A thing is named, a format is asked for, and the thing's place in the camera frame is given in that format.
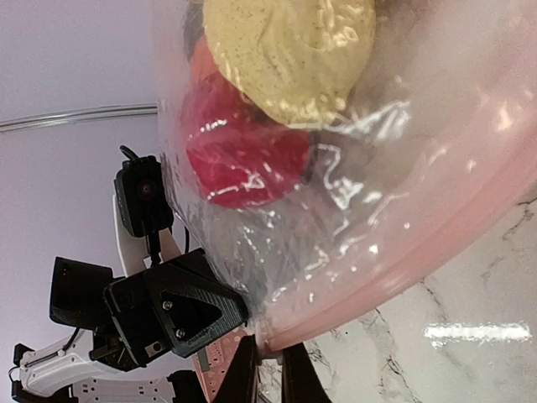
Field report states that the orange fake fruit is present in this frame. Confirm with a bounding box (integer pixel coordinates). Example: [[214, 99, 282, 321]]
[[190, 35, 218, 83]]

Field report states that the left aluminium frame post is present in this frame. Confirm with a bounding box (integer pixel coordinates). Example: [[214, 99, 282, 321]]
[[1, 103, 158, 133]]

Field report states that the red fake apple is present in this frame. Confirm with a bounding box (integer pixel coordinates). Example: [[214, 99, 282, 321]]
[[181, 72, 310, 208]]

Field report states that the beige fake bread ball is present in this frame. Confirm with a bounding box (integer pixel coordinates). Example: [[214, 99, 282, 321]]
[[202, 1, 377, 128]]

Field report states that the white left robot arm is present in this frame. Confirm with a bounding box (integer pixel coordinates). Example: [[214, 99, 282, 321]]
[[12, 249, 249, 402]]

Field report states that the clear zip top bag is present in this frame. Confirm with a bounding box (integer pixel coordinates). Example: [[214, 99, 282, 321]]
[[153, 1, 536, 352]]

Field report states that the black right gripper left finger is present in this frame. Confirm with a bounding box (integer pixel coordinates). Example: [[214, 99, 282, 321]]
[[213, 336, 258, 403]]

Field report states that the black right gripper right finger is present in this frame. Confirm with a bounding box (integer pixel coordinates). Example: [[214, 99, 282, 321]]
[[283, 343, 331, 403]]

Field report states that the pink perforated plastic basket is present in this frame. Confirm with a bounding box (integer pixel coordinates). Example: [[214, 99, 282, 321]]
[[192, 327, 248, 402]]

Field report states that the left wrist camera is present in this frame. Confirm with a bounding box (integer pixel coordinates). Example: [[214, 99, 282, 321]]
[[114, 145, 174, 238]]

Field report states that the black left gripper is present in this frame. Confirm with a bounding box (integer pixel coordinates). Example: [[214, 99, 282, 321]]
[[50, 249, 248, 372]]

